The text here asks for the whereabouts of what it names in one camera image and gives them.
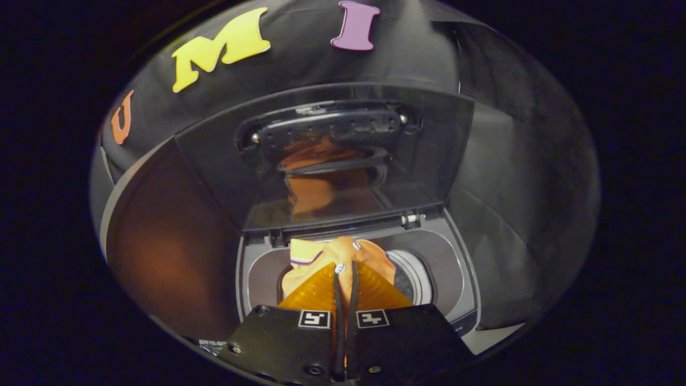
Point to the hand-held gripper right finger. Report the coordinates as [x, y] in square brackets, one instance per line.
[353, 327]

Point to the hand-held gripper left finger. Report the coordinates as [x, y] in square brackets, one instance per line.
[337, 327]

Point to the orange polo shirt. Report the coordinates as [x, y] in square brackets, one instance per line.
[332, 252]

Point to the grey washing machine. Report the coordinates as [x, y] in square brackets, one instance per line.
[445, 262]

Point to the dark washing machine lid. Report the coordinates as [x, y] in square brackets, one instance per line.
[429, 161]

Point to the grey cabinet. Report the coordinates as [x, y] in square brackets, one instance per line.
[161, 241]

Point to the black backdrop cloth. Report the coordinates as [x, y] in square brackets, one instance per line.
[321, 69]

